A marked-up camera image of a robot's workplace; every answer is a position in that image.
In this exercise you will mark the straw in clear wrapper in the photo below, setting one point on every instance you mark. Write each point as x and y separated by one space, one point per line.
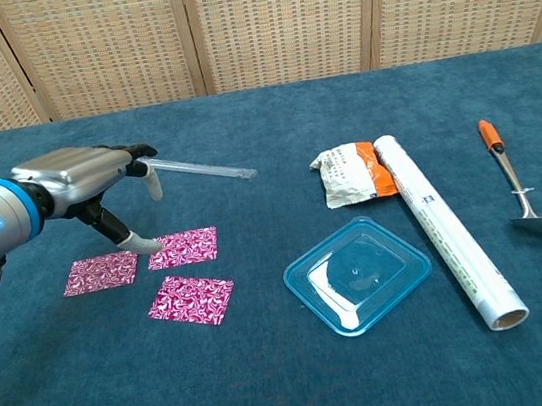
206 170

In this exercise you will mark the crumpled white orange packet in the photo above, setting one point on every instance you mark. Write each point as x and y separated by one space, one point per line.
343 177

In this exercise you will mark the blue carpet table cover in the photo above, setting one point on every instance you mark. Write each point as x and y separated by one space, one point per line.
277 389

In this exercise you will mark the pink patterned paper square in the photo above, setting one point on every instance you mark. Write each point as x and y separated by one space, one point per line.
191 247
191 300
101 273

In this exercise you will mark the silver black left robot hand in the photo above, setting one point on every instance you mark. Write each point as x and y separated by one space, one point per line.
75 175

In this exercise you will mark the white cling film roll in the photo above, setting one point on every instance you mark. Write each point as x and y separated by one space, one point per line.
447 234

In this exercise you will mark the blue clear plastic lid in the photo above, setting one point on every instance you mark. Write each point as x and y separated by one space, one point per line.
361 271

